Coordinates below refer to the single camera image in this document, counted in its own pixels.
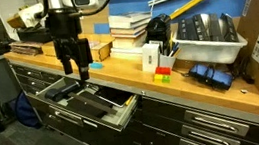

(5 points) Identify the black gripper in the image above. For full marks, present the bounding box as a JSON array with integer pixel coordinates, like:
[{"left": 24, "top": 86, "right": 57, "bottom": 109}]
[{"left": 43, "top": 8, "right": 96, "bottom": 86}]

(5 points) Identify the grey metal drawer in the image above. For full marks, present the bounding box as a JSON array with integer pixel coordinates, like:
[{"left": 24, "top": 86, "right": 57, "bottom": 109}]
[{"left": 33, "top": 67, "right": 145, "bottom": 143}]

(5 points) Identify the black plastic case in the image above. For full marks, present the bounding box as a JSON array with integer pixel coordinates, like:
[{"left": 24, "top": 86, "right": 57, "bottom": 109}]
[{"left": 43, "top": 81, "right": 82, "bottom": 104}]

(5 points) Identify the light wooden box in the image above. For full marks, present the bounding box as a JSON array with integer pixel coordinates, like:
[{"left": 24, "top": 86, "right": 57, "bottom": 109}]
[{"left": 39, "top": 29, "right": 119, "bottom": 70}]

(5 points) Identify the black flat bar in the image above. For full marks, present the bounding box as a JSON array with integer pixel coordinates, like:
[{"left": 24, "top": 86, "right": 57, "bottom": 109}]
[{"left": 67, "top": 86, "right": 119, "bottom": 120}]

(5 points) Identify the wide white book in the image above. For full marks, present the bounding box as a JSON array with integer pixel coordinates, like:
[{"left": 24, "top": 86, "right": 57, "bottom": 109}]
[{"left": 109, "top": 43, "right": 147, "bottom": 65}]

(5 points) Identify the stack of brown boards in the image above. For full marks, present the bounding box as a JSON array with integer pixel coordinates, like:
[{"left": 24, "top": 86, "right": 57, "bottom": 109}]
[{"left": 8, "top": 37, "right": 46, "bottom": 60}]

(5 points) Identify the black flat box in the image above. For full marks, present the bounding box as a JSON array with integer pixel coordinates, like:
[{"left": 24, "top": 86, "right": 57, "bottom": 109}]
[{"left": 16, "top": 23, "right": 54, "bottom": 48}]

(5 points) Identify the brown cardboard sheet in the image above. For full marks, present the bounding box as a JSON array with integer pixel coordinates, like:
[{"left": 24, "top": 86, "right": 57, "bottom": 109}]
[{"left": 78, "top": 5, "right": 114, "bottom": 36}]

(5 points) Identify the thick white book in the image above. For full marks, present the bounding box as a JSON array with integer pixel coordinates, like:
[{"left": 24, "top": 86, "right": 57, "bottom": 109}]
[{"left": 111, "top": 34, "right": 149, "bottom": 51}]

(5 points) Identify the brown edged book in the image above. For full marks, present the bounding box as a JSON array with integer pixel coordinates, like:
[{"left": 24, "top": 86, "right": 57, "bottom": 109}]
[{"left": 110, "top": 23, "right": 150, "bottom": 41}]

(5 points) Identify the blue backpack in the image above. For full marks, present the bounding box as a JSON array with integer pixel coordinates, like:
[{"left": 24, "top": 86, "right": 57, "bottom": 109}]
[{"left": 11, "top": 89, "right": 43, "bottom": 132}]

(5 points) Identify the white thin book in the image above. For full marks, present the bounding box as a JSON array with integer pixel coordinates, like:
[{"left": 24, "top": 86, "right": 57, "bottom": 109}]
[{"left": 108, "top": 16, "right": 152, "bottom": 33}]

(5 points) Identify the cream plastic device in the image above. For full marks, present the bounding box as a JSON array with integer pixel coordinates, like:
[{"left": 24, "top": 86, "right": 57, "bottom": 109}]
[{"left": 17, "top": 2, "right": 47, "bottom": 30}]

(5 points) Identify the grey cover book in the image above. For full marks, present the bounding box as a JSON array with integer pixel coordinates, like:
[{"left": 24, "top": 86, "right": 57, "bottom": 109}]
[{"left": 107, "top": 8, "right": 153, "bottom": 28}]

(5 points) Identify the small white carton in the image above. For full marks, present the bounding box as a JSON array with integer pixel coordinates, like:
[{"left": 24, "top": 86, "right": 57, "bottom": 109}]
[{"left": 139, "top": 41, "right": 164, "bottom": 75}]

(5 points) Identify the yellow toy brick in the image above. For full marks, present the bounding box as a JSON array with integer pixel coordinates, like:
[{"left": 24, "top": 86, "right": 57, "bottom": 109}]
[{"left": 153, "top": 72, "right": 165, "bottom": 83}]

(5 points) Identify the red toy brick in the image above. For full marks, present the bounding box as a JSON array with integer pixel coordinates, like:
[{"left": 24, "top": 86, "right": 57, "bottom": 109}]
[{"left": 154, "top": 64, "right": 173, "bottom": 78}]

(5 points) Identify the black plastic device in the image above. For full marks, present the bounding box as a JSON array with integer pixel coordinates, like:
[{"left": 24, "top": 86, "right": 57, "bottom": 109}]
[{"left": 141, "top": 12, "right": 176, "bottom": 53}]

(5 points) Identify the white pen cup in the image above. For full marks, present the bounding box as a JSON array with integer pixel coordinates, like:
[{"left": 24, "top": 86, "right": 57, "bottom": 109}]
[{"left": 157, "top": 50, "right": 178, "bottom": 71}]

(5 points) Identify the green toy brick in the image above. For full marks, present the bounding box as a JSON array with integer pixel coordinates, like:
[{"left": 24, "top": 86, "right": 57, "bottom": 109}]
[{"left": 160, "top": 73, "right": 173, "bottom": 85}]

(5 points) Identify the blue pen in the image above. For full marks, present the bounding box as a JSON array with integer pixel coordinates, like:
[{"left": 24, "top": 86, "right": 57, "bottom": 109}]
[{"left": 167, "top": 41, "right": 183, "bottom": 57}]

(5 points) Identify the black tool cabinet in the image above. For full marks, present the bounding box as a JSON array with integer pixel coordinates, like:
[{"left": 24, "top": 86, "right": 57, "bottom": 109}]
[{"left": 9, "top": 29, "right": 259, "bottom": 145}]

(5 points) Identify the black ribbed box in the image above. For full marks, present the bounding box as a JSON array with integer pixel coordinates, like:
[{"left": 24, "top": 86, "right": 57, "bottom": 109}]
[
  {"left": 174, "top": 15, "right": 201, "bottom": 43},
  {"left": 218, "top": 11, "right": 240, "bottom": 45},
  {"left": 194, "top": 10, "right": 224, "bottom": 45}
]

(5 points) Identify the white plastic bin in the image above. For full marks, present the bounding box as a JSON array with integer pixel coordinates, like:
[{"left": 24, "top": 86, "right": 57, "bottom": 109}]
[{"left": 171, "top": 24, "right": 251, "bottom": 72}]

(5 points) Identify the yellow level bar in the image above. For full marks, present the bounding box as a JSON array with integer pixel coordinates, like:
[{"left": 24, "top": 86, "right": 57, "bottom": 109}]
[{"left": 166, "top": 0, "right": 223, "bottom": 21}]

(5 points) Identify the blue black battery pack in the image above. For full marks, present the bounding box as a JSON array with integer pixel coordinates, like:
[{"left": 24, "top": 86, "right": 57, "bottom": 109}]
[{"left": 187, "top": 58, "right": 236, "bottom": 96}]

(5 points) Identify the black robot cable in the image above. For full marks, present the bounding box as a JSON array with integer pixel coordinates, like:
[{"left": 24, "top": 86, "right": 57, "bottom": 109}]
[{"left": 69, "top": 0, "right": 119, "bottom": 19}]

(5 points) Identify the black tangled cable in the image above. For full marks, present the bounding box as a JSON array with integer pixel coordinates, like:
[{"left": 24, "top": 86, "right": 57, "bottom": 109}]
[{"left": 231, "top": 55, "right": 257, "bottom": 87}]

